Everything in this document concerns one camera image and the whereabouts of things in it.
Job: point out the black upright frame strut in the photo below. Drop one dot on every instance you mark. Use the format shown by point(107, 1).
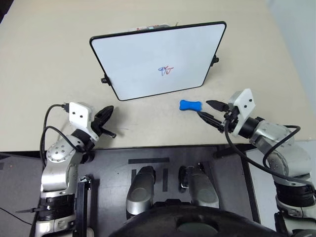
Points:
point(82, 205)

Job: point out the white whiteboard with black frame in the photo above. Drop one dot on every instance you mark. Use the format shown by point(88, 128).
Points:
point(148, 51)

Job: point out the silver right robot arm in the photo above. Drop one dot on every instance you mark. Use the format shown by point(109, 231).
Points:
point(284, 153)

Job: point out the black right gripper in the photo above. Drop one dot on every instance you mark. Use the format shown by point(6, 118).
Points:
point(229, 118)

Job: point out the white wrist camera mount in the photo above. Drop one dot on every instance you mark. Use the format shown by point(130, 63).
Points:
point(243, 102)
point(79, 114)

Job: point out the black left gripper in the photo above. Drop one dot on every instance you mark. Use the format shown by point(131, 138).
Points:
point(97, 127)

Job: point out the printed items behind whiteboard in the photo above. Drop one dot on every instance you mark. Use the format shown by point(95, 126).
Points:
point(150, 27)

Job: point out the silver right robot leg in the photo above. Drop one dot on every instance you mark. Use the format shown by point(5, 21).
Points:
point(201, 187)

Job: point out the black rounded robot torso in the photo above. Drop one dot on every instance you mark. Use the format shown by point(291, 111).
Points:
point(192, 222)

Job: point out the silver left robot leg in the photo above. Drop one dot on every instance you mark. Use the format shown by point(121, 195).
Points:
point(140, 192)

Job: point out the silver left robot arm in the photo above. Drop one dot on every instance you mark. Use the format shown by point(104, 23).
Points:
point(58, 160)

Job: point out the blue bone-shaped eraser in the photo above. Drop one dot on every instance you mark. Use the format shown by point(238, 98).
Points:
point(190, 105)

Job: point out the black zip tie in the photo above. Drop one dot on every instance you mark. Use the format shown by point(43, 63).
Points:
point(28, 210)

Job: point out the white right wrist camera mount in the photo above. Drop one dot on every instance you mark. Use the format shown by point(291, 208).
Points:
point(243, 102)

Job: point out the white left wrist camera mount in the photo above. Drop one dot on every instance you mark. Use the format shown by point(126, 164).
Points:
point(79, 114)

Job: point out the silver robot leg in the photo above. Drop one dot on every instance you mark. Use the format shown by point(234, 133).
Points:
point(140, 192)
point(201, 187)

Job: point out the black whiteboard stand knob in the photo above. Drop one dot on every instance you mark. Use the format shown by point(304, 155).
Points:
point(215, 60)
point(105, 80)

